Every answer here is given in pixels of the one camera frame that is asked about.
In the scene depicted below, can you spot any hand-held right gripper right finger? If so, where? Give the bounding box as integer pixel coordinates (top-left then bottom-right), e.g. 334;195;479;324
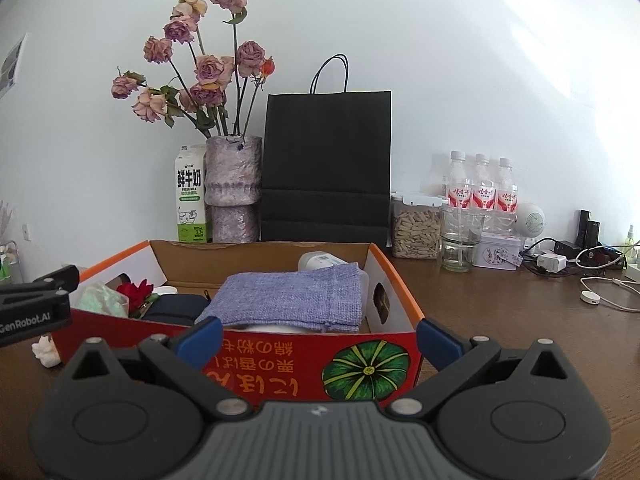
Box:
392;317;571;419

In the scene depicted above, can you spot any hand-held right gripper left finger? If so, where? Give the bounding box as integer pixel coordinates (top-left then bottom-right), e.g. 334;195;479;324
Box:
64;316;255;419

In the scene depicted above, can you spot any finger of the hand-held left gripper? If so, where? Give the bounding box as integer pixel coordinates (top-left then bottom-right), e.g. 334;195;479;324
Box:
0;265;81;307

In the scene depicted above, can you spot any translucent plastic bag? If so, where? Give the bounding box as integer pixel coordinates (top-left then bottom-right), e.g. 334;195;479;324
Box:
75;282;130;319

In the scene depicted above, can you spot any orange-edged cardboard box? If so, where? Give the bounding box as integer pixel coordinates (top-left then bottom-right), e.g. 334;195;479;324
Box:
50;240;426;404

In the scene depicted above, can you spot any purple woven cloth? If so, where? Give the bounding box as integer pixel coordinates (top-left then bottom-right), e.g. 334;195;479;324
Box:
195;262;369;334

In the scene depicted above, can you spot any small white lumpy object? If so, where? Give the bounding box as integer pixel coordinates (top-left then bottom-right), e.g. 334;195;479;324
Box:
31;335;62;367

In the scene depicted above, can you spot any dark navy pouch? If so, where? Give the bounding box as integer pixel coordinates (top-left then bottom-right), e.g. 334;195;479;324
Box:
142;294;211;325

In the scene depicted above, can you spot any red artificial flower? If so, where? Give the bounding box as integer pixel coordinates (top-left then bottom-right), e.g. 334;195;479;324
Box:
116;280;157;319

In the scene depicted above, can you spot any small clear glass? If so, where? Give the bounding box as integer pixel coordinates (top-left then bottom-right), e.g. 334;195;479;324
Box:
439;232;475;274

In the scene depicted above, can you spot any white tin box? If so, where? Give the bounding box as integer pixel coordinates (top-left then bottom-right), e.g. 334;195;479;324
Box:
472;234;524;270

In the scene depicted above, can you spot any clear jar of seeds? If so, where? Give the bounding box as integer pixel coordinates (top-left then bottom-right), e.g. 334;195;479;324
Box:
390;191;444;260

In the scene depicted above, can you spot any tall clear drinking glass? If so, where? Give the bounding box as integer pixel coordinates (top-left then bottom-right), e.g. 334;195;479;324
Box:
440;208;494;247

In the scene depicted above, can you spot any white power adapter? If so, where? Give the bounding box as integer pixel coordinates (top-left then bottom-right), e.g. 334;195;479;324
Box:
537;252;569;275

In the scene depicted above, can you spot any white plastic bottle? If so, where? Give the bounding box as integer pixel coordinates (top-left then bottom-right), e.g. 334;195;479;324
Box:
298;251;351;274

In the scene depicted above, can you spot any white green milk carton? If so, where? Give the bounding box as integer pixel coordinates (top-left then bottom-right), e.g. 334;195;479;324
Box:
175;144;209;244

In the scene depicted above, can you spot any white round speaker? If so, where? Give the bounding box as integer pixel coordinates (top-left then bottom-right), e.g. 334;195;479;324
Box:
516;202;547;239

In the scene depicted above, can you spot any purple textured vase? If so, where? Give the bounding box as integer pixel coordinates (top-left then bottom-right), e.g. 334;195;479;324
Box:
204;135;264;244

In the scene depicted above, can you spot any red-label water bottle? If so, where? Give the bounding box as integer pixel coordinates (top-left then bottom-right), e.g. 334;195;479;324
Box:
495;158;520;216
446;151;474;210
471;153;497;211

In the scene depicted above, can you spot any black paper bag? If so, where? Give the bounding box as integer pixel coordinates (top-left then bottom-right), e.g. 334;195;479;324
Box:
260;54;394;250

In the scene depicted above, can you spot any dried pink rose bouquet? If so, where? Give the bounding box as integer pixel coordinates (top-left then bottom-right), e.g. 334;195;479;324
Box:
111;0;277;139

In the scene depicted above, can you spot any metal wire rack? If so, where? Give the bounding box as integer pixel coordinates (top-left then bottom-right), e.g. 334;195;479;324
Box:
0;240;21;287

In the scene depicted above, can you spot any white puck charger cable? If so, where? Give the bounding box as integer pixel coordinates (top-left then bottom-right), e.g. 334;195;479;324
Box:
575;260;640;314

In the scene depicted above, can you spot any black device with cable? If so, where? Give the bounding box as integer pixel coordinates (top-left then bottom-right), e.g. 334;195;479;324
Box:
582;246;627;269

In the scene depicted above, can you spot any wall poster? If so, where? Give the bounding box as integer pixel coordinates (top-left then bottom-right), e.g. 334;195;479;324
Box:
0;32;29;99

